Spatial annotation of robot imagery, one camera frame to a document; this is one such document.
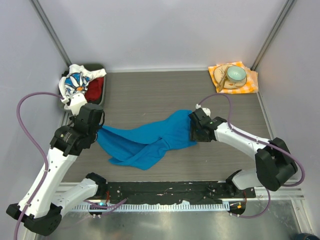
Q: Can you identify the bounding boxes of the dark grey plastic basket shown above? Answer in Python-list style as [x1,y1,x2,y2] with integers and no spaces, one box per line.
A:
[58,63,107,105]

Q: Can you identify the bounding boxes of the blue t shirt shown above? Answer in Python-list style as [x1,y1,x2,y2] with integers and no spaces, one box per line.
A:
[97,109,197,170]

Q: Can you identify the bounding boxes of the gold fork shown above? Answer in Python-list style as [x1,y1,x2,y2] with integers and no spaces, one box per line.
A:
[218,66,229,92]

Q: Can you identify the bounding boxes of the red t shirt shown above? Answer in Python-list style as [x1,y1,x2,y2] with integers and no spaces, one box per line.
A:
[84,77,104,104]

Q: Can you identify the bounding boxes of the black t shirt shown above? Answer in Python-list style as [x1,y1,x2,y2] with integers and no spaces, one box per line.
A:
[61,70,69,77]

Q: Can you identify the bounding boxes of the cream floral plate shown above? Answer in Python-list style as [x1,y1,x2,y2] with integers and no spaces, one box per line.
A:
[213,64,247,92]

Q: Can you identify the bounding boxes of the dark blue round object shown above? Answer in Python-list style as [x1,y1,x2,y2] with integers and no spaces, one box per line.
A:
[294,233,320,240]

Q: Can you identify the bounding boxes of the light blue ceramic bowl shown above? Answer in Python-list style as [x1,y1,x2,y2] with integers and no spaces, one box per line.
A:
[226,65,247,83]

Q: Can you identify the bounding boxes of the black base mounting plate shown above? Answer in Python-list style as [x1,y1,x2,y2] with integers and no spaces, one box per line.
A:
[88,181,256,205]

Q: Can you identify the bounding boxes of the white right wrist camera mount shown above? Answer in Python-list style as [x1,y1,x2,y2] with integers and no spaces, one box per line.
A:
[195,104,211,117]

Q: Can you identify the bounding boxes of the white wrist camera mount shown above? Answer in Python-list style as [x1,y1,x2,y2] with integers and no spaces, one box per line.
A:
[58,92,88,116]
[195,104,211,117]

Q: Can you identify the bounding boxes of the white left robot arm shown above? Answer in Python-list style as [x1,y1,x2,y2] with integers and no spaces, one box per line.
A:
[6,103,108,236]

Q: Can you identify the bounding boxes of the white flower print t shirt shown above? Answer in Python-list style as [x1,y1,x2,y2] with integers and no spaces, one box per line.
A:
[58,63,108,111]

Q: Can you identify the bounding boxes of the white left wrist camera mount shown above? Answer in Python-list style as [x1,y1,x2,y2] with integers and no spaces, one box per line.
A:
[58,92,88,116]

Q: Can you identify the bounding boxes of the white slotted cable duct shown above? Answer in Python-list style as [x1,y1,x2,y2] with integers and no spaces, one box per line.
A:
[71,201,230,213]

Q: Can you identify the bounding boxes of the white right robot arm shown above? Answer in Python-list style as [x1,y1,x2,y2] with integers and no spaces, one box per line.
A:
[189,108,298,198]

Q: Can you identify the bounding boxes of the orange checkered cloth napkin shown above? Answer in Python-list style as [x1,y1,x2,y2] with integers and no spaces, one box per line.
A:
[208,61,259,94]

